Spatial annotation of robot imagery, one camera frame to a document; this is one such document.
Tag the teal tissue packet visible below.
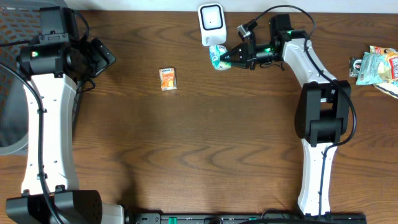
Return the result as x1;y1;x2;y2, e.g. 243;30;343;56
209;45;231;71

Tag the orange tissue packet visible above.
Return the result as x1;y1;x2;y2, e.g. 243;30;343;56
159;68;177;91

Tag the teal plastic-wrapped packet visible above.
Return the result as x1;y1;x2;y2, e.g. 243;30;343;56
356;53;391;85

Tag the cream snack bag blue trim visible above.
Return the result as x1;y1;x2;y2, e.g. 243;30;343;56
369;45;397;98

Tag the black-white right robot arm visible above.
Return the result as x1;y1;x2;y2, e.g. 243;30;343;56
220;14;352;218

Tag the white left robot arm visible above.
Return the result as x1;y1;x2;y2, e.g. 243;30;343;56
6;6;131;223

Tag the white barcode scanner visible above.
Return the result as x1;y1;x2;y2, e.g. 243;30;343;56
197;3;227;47

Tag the dark grey plastic basket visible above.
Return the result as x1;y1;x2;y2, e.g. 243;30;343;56
1;0;67;156

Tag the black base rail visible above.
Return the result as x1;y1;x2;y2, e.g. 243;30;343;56
125;211;367;224

